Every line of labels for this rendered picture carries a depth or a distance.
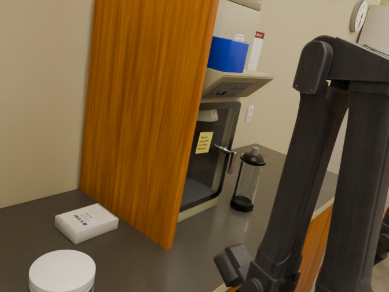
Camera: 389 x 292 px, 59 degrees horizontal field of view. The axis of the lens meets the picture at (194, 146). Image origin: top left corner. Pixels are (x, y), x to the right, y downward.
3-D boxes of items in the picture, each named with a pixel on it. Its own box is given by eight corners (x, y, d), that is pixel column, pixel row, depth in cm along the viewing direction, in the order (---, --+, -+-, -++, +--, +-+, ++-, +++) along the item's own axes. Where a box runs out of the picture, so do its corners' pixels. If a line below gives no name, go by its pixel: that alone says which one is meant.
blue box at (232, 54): (198, 65, 102) (203, 34, 99) (217, 66, 110) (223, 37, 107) (224, 72, 97) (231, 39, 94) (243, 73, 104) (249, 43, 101)
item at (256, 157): (236, 159, 141) (240, 144, 139) (252, 157, 146) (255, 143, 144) (252, 168, 134) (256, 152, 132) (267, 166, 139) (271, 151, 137)
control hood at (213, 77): (186, 97, 104) (192, 64, 101) (241, 95, 129) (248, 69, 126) (216, 107, 98) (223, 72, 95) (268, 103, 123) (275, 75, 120)
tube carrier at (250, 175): (224, 199, 147) (235, 153, 140) (242, 196, 153) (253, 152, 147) (241, 212, 139) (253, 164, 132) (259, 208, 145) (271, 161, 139)
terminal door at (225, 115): (168, 216, 118) (188, 103, 106) (219, 195, 141) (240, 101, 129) (169, 217, 117) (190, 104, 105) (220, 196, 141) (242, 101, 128)
